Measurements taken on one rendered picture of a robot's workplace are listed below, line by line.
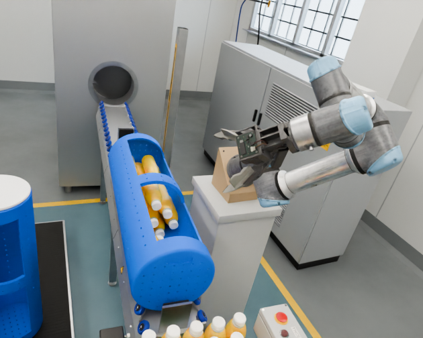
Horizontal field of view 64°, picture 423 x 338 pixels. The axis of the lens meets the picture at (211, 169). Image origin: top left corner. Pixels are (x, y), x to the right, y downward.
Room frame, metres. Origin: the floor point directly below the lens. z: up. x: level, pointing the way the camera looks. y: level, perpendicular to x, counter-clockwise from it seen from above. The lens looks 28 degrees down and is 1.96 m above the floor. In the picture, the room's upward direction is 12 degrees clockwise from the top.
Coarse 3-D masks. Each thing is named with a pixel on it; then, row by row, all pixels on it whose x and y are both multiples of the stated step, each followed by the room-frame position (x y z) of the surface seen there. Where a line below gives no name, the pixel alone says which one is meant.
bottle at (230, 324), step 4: (232, 320) 0.71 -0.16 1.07; (228, 324) 0.71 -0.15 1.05; (232, 324) 0.70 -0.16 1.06; (244, 324) 0.71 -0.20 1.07; (228, 328) 0.70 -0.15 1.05; (232, 328) 0.69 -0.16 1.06; (236, 328) 0.69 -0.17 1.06; (240, 328) 0.69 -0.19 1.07; (244, 328) 0.70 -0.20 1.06; (228, 332) 0.69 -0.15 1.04; (232, 332) 0.69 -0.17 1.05; (240, 332) 0.69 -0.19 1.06; (244, 332) 0.70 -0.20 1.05; (228, 336) 0.69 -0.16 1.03; (244, 336) 0.69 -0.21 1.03
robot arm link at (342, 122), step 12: (360, 96) 0.67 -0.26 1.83; (324, 108) 0.68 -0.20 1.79; (336, 108) 0.66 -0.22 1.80; (348, 108) 0.65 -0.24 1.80; (360, 108) 0.64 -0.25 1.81; (312, 120) 0.66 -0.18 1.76; (324, 120) 0.65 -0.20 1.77; (336, 120) 0.65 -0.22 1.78; (348, 120) 0.64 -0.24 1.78; (360, 120) 0.63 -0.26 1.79; (312, 132) 0.65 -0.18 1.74; (324, 132) 0.65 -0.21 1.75; (336, 132) 0.64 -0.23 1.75; (348, 132) 0.64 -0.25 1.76; (360, 132) 0.64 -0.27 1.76; (324, 144) 0.66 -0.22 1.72
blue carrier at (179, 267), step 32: (128, 160) 1.32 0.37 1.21; (160, 160) 1.63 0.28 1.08; (128, 192) 1.11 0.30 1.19; (128, 224) 0.95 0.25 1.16; (192, 224) 1.08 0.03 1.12; (128, 256) 0.83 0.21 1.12; (160, 256) 0.77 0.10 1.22; (192, 256) 0.81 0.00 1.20; (160, 288) 0.77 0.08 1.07; (192, 288) 0.82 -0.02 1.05
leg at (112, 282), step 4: (112, 236) 1.64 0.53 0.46; (112, 240) 1.64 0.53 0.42; (112, 244) 1.64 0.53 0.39; (112, 248) 1.64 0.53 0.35; (112, 252) 1.64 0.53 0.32; (112, 256) 1.65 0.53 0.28; (112, 260) 1.65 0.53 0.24; (112, 264) 1.65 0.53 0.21; (112, 268) 1.65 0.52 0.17; (116, 268) 1.66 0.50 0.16; (112, 272) 1.65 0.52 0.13; (116, 272) 1.66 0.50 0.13; (112, 276) 1.65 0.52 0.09; (116, 276) 1.66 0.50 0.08; (112, 280) 1.65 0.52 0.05; (108, 284) 1.65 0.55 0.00; (112, 284) 1.65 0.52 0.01
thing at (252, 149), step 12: (240, 132) 0.71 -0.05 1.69; (252, 132) 0.69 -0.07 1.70; (264, 132) 0.69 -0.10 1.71; (276, 132) 0.66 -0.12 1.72; (240, 144) 0.68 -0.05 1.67; (252, 144) 0.67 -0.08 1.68; (264, 144) 0.68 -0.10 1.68; (276, 144) 0.67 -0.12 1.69; (288, 144) 0.66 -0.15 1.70; (240, 156) 0.66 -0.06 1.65; (252, 156) 0.65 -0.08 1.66; (264, 156) 0.66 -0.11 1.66
